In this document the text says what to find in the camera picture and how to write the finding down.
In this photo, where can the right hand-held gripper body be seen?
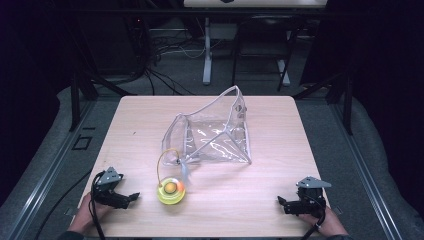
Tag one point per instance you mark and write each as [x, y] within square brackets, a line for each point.
[310, 198]

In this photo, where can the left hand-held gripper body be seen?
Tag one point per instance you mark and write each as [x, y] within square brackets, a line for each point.
[107, 186]

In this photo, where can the yellow round cat toy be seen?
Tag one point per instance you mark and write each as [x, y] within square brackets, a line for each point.
[170, 192]

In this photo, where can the clear plastic zipper bag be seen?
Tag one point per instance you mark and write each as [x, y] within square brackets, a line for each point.
[213, 133]

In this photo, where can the person's right hand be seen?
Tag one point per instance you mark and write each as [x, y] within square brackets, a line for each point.
[328, 222]

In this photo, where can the person's left hand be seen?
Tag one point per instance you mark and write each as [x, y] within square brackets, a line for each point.
[87, 213]

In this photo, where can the black metal stand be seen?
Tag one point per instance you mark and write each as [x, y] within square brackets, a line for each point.
[80, 93]
[343, 96]

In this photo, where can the dark curtain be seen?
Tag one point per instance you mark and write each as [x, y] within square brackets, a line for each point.
[30, 83]
[383, 66]

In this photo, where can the black chair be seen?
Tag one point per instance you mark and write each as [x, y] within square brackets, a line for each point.
[263, 36]

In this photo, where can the white desk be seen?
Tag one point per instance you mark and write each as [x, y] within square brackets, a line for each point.
[256, 3]

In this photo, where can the metal floor rail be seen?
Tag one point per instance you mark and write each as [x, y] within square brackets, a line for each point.
[363, 170]
[46, 173]

